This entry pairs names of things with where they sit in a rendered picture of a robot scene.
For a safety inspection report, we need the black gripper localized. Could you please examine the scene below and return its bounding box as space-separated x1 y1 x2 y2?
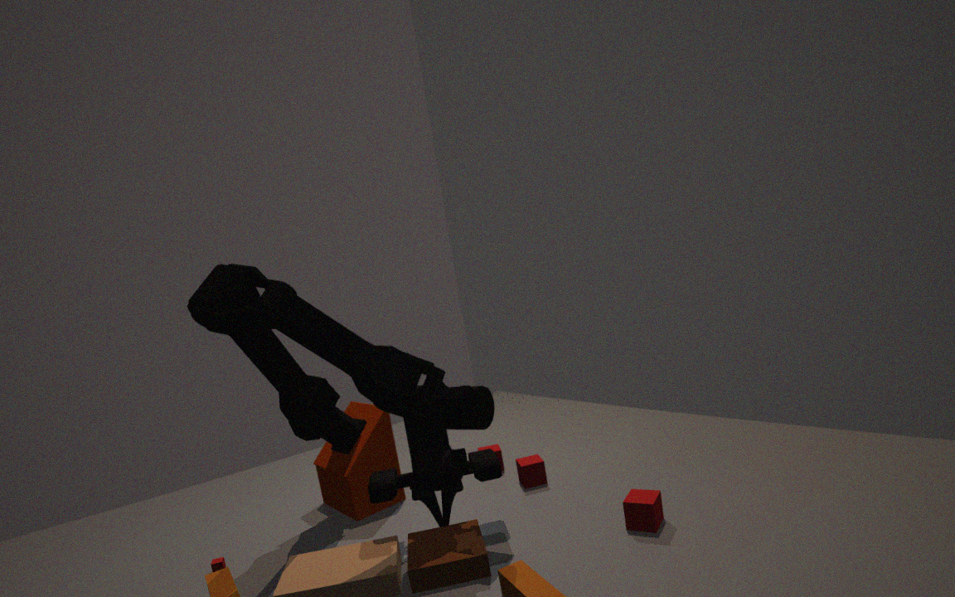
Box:
368 428 502 527

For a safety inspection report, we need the orange long rectangular bar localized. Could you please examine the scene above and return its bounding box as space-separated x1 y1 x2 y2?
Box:
498 560 565 597
205 566 240 597

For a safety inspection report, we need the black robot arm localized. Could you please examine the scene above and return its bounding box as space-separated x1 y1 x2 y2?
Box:
187 264 494 493

